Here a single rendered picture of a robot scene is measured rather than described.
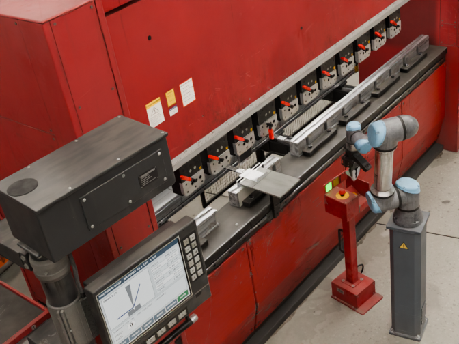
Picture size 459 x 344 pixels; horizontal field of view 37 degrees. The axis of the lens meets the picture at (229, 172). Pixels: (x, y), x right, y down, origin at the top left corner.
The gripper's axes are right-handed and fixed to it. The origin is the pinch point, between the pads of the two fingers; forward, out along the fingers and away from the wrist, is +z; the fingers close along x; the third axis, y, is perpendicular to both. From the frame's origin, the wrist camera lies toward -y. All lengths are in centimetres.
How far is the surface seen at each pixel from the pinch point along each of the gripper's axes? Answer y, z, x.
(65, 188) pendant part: -34, -115, 175
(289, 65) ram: 42, -58, 5
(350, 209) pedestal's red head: -6.5, 10.5, 11.5
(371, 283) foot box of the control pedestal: -14, 71, 0
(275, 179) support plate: 18.9, -14.7, 42.2
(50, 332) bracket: -6, -39, 186
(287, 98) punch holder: 39, -41, 10
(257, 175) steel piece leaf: 30, -14, 45
